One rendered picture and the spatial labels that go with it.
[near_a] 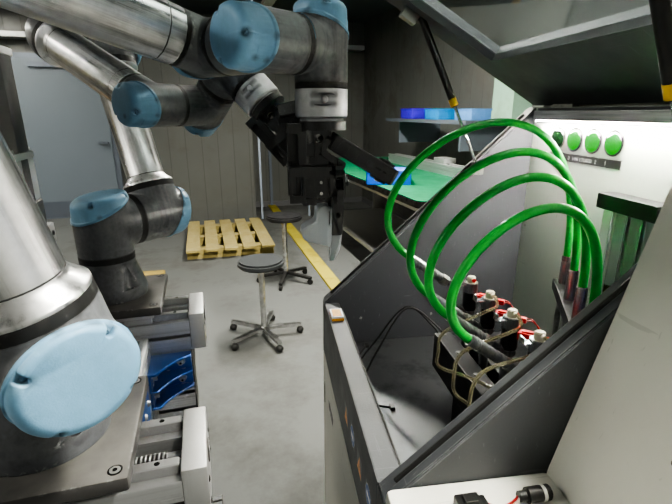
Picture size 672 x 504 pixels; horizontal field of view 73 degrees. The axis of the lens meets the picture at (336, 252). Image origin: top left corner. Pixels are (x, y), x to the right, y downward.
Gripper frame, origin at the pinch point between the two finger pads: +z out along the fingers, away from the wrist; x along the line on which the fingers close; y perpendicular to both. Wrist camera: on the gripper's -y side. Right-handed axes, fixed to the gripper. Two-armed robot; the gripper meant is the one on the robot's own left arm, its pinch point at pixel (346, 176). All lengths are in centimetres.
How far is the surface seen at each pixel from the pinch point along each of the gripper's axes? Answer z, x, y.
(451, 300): 24.8, 22.1, 1.2
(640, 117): 27, 2, -44
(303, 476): 69, -92, 94
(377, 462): 35.7, 21.6, 25.0
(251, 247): -50, -370, 112
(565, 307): 44.6, 1.5, -13.3
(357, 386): 30.3, 3.2, 24.6
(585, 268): 38.5, 9.1, -18.4
